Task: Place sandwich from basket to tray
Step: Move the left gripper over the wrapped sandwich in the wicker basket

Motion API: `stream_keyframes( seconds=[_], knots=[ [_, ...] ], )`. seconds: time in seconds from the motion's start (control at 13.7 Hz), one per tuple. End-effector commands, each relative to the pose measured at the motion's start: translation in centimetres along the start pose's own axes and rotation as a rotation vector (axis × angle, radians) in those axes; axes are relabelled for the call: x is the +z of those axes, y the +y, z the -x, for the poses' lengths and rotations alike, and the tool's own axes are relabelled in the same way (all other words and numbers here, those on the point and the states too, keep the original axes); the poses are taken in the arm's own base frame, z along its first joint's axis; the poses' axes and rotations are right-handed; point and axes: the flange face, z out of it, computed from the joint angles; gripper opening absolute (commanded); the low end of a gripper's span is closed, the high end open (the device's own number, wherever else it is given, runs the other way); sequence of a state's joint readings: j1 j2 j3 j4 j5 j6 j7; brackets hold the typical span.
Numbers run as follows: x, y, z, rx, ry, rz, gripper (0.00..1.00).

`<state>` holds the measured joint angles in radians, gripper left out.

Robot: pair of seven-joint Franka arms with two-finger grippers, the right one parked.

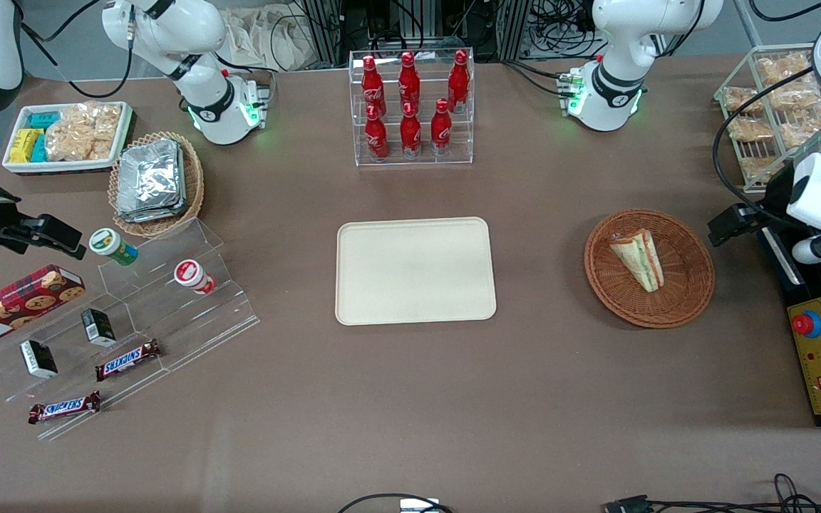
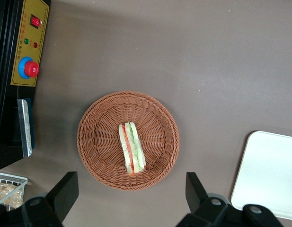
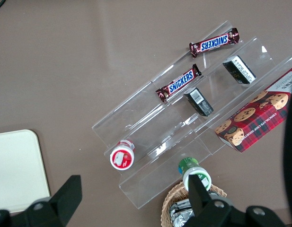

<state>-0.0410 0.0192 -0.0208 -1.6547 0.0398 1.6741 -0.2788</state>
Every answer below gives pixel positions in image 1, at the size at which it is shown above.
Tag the yellow snack pack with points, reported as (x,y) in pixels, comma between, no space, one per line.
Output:
(24,144)

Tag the red strawberry lidded cup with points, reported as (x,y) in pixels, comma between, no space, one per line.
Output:
(187,272)

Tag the triangle sandwich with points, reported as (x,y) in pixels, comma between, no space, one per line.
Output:
(638,260)

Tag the teal snack pack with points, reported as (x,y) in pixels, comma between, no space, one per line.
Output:
(43,119)
(40,149)

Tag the black plug connector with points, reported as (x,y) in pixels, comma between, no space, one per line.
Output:
(628,506)

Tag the beige cloth bag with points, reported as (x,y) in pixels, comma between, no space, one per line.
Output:
(268,39)

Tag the clear acrylic bottle rack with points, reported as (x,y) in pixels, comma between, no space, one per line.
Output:
(425,162)

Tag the red tartan cookie box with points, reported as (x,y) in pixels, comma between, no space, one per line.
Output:
(18,303)

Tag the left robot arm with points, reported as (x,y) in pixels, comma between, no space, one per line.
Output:
(624,43)

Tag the green lidded cup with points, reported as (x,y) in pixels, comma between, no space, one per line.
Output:
(105,242)

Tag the clear acrylic step display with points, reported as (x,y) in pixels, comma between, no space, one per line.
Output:
(189,320)

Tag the white rectangular snack tray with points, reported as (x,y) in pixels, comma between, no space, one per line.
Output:
(61,167)

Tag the small black box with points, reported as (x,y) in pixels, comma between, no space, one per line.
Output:
(98,328)
(40,360)

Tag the clear bag of crackers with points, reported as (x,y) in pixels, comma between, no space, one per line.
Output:
(781,69)
(756,168)
(799,130)
(749,128)
(740,100)
(795,96)

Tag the white adapter box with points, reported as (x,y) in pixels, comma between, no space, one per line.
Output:
(419,506)

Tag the red emergency stop button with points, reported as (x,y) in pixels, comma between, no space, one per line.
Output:
(806,324)

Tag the black appliance housing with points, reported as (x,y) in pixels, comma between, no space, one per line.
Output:
(820,281)

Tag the light wicker basket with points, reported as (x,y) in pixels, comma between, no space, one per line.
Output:
(194,192)

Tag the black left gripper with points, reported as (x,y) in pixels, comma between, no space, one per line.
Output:
(774,196)

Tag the red cola bottle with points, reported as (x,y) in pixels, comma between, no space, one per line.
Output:
(373,85)
(409,82)
(441,128)
(459,82)
(410,132)
(376,135)

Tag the silver foil wrapped packs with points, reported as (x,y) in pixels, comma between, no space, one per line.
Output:
(150,182)

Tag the brown wicker basket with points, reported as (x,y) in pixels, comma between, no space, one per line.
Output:
(688,285)

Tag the clear rice cracker bag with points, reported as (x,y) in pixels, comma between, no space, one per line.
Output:
(83,132)

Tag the Snickers chocolate bar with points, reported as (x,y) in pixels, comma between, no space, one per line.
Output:
(65,407)
(127,360)

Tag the beige plastic tray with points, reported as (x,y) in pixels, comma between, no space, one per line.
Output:
(414,271)

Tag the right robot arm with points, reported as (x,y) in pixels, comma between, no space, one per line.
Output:
(182,28)

